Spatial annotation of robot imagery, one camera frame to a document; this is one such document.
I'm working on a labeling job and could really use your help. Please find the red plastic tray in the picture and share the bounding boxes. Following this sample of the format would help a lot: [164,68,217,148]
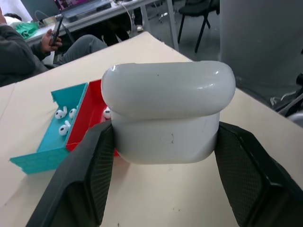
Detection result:
[65,79,120,158]

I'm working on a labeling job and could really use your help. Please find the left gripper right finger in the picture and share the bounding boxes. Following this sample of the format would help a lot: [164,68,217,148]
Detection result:
[214,122,303,227]

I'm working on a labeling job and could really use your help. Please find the teal plastic tray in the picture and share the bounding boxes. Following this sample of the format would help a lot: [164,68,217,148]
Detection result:
[9,82,89,175]

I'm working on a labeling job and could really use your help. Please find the black metal-legged chair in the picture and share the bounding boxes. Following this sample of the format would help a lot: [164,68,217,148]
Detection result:
[177,0,220,54]

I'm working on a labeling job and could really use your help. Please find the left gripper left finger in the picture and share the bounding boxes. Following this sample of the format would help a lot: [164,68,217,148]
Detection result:
[26,120,116,227]

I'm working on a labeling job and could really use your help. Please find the white earbud case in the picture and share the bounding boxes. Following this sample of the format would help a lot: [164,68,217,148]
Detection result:
[101,60,236,165]

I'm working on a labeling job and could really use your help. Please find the black handheld phone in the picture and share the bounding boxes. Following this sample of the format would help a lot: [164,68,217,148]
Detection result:
[50,16,64,47]

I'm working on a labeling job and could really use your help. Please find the green cloth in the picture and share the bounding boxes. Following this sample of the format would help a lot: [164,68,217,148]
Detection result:
[15,21,40,38]

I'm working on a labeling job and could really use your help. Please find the person in dark jacket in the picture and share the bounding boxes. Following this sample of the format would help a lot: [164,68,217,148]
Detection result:
[0,23,108,87]

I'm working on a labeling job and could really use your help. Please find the grey office desk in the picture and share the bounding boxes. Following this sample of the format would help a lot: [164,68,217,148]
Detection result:
[23,0,180,52]

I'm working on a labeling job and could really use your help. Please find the bystander bare hand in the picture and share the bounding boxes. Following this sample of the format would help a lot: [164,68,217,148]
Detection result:
[40,29,62,52]

